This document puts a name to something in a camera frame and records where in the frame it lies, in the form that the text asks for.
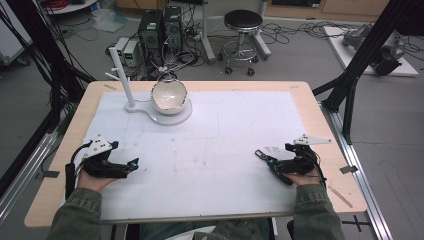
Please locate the large black computer tower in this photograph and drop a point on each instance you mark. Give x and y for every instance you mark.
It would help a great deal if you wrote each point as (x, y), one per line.
(150, 33)

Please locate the clear plastic bag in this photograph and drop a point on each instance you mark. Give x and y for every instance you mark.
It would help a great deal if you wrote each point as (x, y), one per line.
(108, 18)

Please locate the person's left hand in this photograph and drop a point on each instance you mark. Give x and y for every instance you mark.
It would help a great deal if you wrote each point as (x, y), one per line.
(95, 183)

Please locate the black round stool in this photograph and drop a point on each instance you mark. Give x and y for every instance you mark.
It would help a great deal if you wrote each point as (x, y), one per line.
(242, 23)

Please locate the white floor board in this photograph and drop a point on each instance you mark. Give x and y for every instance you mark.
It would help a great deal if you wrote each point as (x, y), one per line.
(343, 56)

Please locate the black metal frame stand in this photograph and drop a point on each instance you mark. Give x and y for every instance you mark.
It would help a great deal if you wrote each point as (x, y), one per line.
(360, 60)
(50, 66)

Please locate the grey desk leg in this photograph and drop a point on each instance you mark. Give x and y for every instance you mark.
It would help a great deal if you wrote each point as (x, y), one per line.
(261, 43)
(207, 33)

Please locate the black tape piece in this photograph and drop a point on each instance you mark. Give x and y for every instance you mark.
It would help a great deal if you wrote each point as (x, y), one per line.
(50, 174)
(348, 169)

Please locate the aluminium rail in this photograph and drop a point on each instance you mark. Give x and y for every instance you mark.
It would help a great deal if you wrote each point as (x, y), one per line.
(23, 180)
(363, 186)

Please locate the thin wooden stick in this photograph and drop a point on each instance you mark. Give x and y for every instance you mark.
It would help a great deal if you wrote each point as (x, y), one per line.
(340, 196)

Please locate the small black computer tower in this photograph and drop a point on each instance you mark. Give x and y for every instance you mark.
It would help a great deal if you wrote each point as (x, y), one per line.
(173, 28)

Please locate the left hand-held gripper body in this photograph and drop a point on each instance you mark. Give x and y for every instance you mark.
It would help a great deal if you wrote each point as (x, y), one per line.
(100, 165)

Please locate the white table mat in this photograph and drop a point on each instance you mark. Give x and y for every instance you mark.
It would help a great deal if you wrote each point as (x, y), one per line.
(206, 166)

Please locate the white ceramic bowl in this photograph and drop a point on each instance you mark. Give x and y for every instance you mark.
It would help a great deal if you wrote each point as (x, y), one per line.
(169, 96)

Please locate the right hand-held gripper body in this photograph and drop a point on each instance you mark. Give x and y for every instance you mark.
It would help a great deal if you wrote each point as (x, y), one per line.
(301, 163)

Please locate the white stand with pole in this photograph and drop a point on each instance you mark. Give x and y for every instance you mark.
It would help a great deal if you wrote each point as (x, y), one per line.
(160, 115)

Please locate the white power box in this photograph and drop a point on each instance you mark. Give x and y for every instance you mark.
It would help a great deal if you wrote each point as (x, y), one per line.
(120, 48)
(132, 53)

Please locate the person's right hand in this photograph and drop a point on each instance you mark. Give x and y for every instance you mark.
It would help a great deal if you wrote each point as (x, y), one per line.
(305, 179)

